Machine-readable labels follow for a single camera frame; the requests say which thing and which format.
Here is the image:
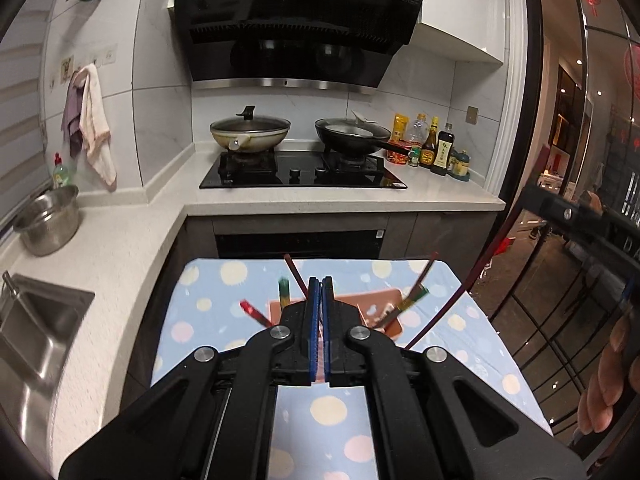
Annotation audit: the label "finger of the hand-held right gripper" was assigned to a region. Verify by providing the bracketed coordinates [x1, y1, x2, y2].
[520, 185, 609, 249]

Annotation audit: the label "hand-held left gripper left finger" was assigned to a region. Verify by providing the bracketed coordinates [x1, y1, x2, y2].
[59, 276, 324, 480]

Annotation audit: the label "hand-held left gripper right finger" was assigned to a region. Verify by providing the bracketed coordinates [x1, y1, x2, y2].
[323, 276, 589, 480]

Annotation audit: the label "dark red chopstick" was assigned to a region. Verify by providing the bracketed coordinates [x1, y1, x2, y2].
[283, 254, 310, 297]

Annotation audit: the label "person's right hand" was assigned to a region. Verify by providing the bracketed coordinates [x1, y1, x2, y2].
[575, 305, 640, 436]

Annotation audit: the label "built-in black oven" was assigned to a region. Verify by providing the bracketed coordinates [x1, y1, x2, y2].
[213, 229, 387, 261]

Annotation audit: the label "blue planet-print tablecloth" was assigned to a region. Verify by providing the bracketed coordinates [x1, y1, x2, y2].
[149, 257, 555, 480]

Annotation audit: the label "teal seasoning jar set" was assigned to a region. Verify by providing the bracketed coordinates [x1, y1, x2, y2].
[448, 149, 472, 182]

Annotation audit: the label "dark soy sauce bottle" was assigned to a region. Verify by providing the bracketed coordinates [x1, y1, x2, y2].
[430, 123, 457, 177]

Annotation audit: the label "brown sauce bottle yellow label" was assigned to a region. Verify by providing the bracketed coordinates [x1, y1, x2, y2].
[419, 116, 441, 169]

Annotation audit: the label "black gas stove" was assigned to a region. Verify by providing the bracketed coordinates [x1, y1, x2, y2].
[198, 149, 409, 191]

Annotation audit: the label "clear oil bottle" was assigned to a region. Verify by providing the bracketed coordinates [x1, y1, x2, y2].
[403, 113, 431, 150]

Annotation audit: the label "red food package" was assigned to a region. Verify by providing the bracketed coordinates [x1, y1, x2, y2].
[386, 139, 414, 167]

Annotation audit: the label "black frying pan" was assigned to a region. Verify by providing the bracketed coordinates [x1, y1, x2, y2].
[314, 110, 426, 159]

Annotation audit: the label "beige wok with lid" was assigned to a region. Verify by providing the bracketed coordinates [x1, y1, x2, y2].
[209, 105, 292, 155]

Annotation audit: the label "white kitchen counter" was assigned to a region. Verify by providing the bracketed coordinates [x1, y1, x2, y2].
[0, 139, 507, 480]

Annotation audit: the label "stainless steel sink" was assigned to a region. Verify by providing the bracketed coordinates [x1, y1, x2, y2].
[0, 272, 97, 411]

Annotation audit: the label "stainless steel pot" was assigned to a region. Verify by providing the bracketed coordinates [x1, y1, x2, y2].
[12, 184, 82, 257]

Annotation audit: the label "white hanging towel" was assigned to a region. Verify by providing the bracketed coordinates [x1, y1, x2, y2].
[79, 63, 118, 193]

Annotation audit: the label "green dish soap bottle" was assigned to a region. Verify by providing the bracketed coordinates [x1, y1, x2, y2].
[52, 152, 77, 190]

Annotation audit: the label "black range hood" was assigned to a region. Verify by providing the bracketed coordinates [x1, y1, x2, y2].
[166, 0, 426, 96]

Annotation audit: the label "purple hanging towel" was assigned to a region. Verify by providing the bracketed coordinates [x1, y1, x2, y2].
[61, 71, 85, 159]

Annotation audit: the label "white window blind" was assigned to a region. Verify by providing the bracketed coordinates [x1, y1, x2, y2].
[0, 35, 48, 233]

